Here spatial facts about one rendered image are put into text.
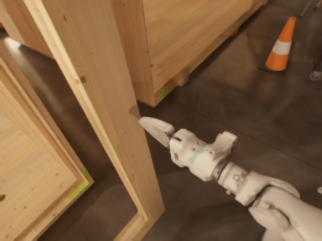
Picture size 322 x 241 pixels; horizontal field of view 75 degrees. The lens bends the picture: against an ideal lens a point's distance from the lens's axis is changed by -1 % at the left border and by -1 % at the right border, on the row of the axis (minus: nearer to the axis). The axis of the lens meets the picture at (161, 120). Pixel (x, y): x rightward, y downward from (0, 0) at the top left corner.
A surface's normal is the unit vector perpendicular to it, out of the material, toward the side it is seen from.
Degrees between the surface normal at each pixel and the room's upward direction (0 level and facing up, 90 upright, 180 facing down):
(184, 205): 0
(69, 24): 90
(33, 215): 0
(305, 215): 9
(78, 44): 90
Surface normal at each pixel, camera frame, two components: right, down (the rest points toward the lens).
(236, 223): -0.07, -0.67
